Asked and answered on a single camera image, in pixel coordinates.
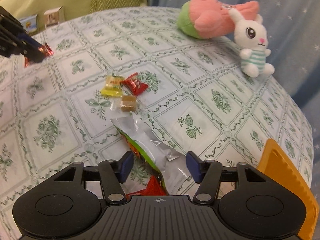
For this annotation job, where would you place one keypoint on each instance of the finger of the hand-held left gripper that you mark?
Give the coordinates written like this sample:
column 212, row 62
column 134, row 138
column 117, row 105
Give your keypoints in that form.
column 31, row 53
column 28, row 39

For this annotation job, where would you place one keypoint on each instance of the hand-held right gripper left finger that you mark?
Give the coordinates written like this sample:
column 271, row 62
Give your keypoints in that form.
column 126, row 166

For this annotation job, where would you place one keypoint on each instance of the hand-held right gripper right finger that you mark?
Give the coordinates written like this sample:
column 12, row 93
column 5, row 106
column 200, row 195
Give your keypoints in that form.
column 193, row 166

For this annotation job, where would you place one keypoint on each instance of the large red snack packet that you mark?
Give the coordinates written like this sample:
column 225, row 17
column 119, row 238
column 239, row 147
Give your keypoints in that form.
column 47, row 50

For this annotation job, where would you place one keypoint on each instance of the silver green snack packet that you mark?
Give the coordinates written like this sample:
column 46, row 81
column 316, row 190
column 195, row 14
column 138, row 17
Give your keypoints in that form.
column 150, row 142

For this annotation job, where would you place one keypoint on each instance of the small red candy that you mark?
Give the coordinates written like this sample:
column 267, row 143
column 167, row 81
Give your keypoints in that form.
column 134, row 83

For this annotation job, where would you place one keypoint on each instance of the orange plastic tray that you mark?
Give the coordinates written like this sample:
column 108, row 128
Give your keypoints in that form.
column 287, row 180

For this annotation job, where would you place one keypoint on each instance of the small blue picture box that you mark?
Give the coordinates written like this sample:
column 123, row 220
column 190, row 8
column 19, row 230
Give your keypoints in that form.
column 30, row 25

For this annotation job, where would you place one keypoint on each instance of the small white picture box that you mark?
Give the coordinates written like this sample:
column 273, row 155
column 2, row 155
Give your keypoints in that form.
column 53, row 17

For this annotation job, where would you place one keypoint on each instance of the brown candy in clear wrapper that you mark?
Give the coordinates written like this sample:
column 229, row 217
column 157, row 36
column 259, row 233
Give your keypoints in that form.
column 127, row 103

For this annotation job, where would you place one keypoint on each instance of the yellow wrapped candy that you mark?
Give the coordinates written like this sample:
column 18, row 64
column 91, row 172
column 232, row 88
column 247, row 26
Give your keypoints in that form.
column 112, row 86

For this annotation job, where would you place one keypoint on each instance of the floral green white tablecloth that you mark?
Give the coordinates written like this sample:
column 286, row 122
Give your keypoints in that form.
column 200, row 80

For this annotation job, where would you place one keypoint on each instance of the white rabbit plush toy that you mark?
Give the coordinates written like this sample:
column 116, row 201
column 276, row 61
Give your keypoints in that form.
column 250, row 32

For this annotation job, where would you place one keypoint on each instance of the pink green plush toy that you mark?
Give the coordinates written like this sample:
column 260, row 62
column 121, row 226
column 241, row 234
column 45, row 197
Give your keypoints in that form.
column 207, row 20

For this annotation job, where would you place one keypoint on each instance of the blue star-print curtain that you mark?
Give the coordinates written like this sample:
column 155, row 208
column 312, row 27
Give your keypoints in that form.
column 287, row 5

